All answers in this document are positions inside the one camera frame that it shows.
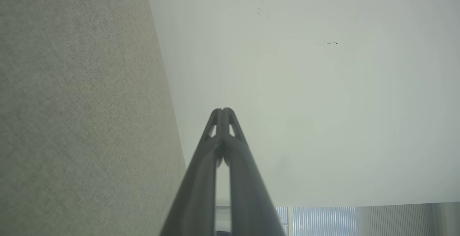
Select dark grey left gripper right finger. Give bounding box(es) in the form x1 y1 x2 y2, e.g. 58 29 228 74
223 107 287 236

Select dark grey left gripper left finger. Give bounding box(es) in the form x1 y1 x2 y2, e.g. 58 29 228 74
159 108 224 236

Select white vertical window blinds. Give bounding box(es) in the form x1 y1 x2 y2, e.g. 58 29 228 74
276 203 460 236

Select grey fabric sofa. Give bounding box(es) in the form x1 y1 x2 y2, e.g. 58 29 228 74
0 0 187 236

